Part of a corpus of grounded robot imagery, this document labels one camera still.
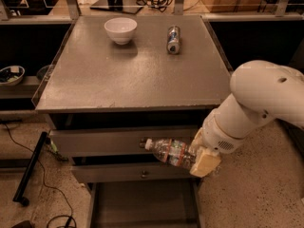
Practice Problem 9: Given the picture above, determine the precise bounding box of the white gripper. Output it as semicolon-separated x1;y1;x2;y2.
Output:
190;109;244;178

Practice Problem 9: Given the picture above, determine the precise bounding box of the clear plastic water bottle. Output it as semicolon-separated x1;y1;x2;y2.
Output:
144;139;197;170

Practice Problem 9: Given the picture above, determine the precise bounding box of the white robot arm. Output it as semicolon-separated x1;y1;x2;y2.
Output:
190;60;304;178

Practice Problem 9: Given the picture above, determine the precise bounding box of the grey open bottom drawer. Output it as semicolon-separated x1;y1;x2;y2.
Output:
87;180;205;228

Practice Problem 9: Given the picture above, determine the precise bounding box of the grey top drawer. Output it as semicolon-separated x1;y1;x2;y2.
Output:
50;125;198;157

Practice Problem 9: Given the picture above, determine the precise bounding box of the grey drawer cabinet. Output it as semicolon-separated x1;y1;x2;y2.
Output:
31;14;236;228

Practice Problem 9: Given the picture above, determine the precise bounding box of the grey middle drawer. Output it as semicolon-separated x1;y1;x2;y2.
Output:
71;162;195;183

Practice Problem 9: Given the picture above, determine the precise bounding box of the blue silver soda can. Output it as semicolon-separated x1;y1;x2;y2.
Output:
166;26;181;54

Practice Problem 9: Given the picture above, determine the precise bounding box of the white ceramic bowl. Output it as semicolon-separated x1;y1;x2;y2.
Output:
104;17;138;45

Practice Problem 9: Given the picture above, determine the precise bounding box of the black monitor stand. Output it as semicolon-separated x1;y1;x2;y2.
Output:
90;0;143;14

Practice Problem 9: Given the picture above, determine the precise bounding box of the grey side shelf left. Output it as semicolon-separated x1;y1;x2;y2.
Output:
0;76;41;99

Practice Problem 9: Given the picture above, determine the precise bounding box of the black bar on floor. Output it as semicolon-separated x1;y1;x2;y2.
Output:
13;132;48;206

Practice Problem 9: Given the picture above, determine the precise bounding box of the bowl with small items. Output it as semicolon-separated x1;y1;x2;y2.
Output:
0;66;25;86

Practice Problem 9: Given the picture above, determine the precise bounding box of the black floor cable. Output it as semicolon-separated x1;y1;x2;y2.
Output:
0;121;78;228

